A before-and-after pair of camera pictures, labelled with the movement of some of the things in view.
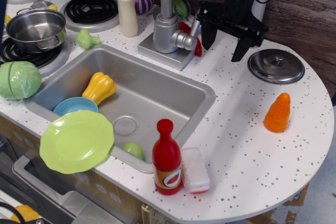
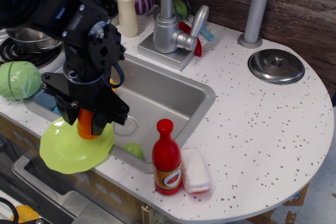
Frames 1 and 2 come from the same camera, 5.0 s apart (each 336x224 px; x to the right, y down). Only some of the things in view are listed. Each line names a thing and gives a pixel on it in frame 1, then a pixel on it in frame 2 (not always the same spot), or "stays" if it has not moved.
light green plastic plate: (76, 141) stays
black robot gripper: (235, 12) to (95, 96)
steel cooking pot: (36, 31) stays
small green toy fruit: (134, 148) stays
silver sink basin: (147, 91) stays
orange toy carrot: (277, 118) to (84, 124)
